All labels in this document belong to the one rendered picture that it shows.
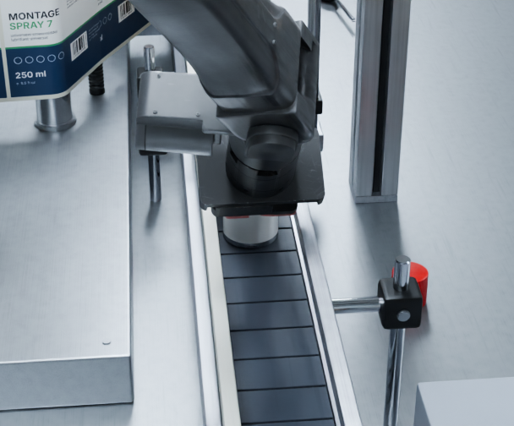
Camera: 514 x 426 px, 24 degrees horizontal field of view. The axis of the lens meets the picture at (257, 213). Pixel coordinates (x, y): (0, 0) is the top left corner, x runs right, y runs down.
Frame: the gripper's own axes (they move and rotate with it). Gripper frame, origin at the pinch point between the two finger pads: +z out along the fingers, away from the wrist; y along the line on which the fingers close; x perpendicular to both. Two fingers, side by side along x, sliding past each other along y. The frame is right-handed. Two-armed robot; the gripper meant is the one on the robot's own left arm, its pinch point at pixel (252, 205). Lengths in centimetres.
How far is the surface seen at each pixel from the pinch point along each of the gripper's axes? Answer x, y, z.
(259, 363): 15.6, 1.1, -5.3
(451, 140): -16.3, -26.0, 25.3
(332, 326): 15.7, -3.5, -15.8
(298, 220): 4.1, -3.0, -6.9
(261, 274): 5.7, -0.5, 2.3
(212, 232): 2.2, 3.7, 0.6
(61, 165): -11.4, 17.7, 15.6
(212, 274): 7.2, 4.2, -3.3
